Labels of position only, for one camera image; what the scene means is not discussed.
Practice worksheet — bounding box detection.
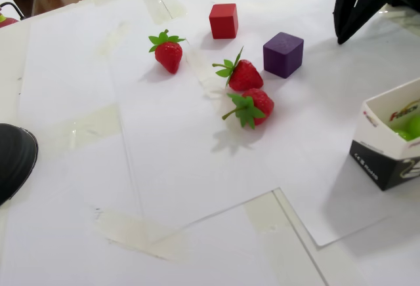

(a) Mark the purple wooden cube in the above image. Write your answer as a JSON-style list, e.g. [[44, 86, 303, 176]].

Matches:
[[262, 31, 305, 79]]

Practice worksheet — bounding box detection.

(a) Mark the white and black cardboard box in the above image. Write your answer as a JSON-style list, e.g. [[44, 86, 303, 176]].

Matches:
[[348, 77, 420, 192]]

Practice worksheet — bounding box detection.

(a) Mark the red plastic strawberry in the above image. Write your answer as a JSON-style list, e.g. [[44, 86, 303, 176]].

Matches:
[[148, 29, 186, 75], [212, 45, 264, 92], [221, 88, 275, 131]]

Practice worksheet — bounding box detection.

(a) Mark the red wooden cube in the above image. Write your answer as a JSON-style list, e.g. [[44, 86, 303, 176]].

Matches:
[[209, 3, 238, 40]]

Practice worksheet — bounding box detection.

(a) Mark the red object with black cable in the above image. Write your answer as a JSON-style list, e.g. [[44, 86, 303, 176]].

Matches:
[[0, 1, 26, 28]]

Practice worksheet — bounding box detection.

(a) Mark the beige masking tape strip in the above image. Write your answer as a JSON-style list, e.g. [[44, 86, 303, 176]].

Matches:
[[93, 20, 132, 66], [41, 103, 121, 152], [243, 189, 298, 236], [93, 206, 191, 262], [185, 48, 230, 103], [136, 0, 188, 25]]

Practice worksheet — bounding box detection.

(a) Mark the black round stand base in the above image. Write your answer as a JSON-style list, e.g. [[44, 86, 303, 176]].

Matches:
[[0, 123, 39, 207]]

